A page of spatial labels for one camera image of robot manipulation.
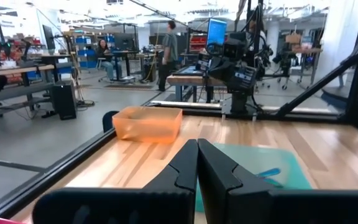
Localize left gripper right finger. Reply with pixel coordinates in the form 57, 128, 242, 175
198, 138, 358, 224

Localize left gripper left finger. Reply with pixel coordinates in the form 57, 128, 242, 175
32, 138, 200, 224

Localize rainbow iridescent spoon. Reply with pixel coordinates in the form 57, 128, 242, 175
256, 167, 282, 179

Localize wooden-top table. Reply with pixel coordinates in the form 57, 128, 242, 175
165, 65, 229, 103

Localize red parts rack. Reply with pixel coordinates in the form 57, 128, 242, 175
188, 34, 208, 54

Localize blue-screen monitor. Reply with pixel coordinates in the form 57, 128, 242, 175
206, 17, 228, 47

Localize teal green plastic bin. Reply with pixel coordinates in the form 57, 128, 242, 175
194, 142, 313, 214

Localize person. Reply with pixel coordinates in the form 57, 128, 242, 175
95, 39, 124, 80
157, 20, 179, 93

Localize cardboard box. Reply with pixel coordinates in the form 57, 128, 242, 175
285, 32, 303, 45

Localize orange plastic bin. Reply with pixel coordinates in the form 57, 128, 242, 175
112, 106, 183, 144

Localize black chair back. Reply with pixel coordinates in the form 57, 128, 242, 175
102, 110, 120, 134

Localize distant robot workbench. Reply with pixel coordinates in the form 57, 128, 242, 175
268, 30, 323, 91

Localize black office desk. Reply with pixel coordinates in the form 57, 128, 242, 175
109, 49, 158, 83

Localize black computer tower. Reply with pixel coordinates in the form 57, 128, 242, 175
50, 80, 78, 121

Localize blue storage bins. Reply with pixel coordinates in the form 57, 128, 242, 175
73, 35, 116, 69

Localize black monitor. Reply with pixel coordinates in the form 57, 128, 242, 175
41, 24, 57, 55

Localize wooden-top workbench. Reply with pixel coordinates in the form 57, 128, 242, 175
0, 63, 57, 119

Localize black aluminium table frame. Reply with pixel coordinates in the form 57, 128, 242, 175
0, 0, 358, 218

